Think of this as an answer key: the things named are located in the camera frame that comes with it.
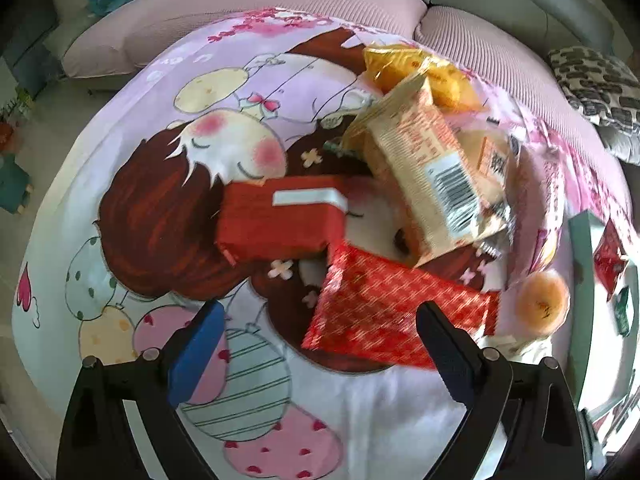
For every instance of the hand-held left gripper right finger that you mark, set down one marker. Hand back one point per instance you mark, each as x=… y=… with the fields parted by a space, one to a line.
x=452 y=360

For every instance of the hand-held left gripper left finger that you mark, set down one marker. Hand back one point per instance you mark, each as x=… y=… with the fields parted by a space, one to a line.
x=195 y=355

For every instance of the red patterned snack packet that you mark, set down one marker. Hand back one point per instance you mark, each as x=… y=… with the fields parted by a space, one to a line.
x=380 y=310

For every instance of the orange round bun packet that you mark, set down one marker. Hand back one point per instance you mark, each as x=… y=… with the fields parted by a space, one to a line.
x=542 y=300

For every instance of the red packet with white strip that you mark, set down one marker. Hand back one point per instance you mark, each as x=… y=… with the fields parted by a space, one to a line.
x=270 y=230

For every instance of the pale green storage box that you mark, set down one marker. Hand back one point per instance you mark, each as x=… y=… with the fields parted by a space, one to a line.
x=580 y=260

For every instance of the green and white snack packet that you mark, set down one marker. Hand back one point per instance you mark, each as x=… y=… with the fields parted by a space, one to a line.
x=622 y=310

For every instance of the clear packet with red print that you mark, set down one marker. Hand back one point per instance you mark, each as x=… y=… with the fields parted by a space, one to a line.
x=545 y=200

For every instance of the small red snack packet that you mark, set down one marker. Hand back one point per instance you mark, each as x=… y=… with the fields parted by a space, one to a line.
x=610 y=255

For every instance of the clear packet with pale bun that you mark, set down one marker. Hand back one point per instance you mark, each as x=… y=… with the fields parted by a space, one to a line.
x=487 y=160

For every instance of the beige snack packet with barcode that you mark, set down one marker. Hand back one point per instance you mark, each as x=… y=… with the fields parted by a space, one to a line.
x=415 y=160

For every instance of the yellow snack packet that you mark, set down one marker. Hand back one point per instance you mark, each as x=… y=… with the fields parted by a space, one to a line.
x=400 y=65

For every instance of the printed cartoon blanket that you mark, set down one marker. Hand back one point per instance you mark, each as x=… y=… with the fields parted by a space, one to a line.
x=150 y=135

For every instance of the teal plush toy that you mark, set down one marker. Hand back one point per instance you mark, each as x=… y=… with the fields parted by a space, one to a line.
x=12 y=180

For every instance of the grey pillow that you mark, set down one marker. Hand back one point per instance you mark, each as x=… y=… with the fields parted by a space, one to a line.
x=622 y=142

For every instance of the short pink seat cushion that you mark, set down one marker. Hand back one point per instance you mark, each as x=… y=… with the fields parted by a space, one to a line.
x=500 y=60

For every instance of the green potted plant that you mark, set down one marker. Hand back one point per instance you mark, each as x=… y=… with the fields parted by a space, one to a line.
x=17 y=105

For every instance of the black and white patterned pillow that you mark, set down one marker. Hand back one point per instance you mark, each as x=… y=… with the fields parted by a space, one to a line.
x=595 y=85

